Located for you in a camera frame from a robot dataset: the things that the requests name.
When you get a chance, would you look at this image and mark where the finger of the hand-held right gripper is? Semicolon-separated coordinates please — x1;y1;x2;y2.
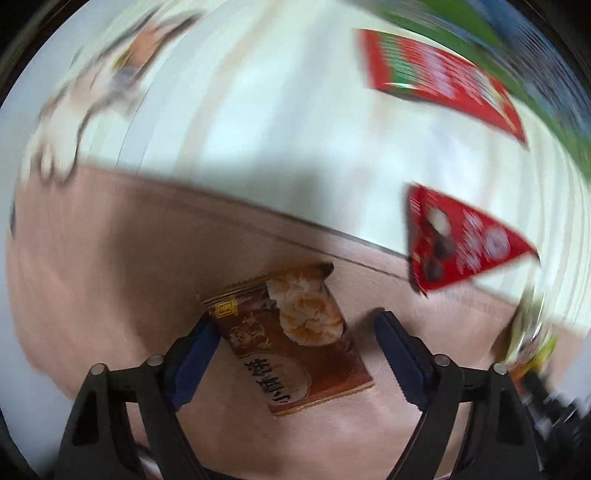
522;369;589;444

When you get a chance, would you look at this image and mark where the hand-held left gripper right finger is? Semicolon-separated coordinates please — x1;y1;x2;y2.
374;311;541;480

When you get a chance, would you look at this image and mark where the small red snack packet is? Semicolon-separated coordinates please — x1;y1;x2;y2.
404;183;540;296

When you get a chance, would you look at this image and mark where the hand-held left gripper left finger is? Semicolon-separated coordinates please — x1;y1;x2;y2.
58;316;221;480

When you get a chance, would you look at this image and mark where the colourful candy ball bag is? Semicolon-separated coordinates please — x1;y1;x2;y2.
505;300;561;377

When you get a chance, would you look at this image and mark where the brown pastry packet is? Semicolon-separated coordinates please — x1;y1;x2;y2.
201;263;375;418

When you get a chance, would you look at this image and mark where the red long snack packet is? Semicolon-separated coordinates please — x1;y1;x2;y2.
355;28;529;146

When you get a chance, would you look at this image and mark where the cat print striped pink blanket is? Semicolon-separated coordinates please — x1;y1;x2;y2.
7;0;587;480

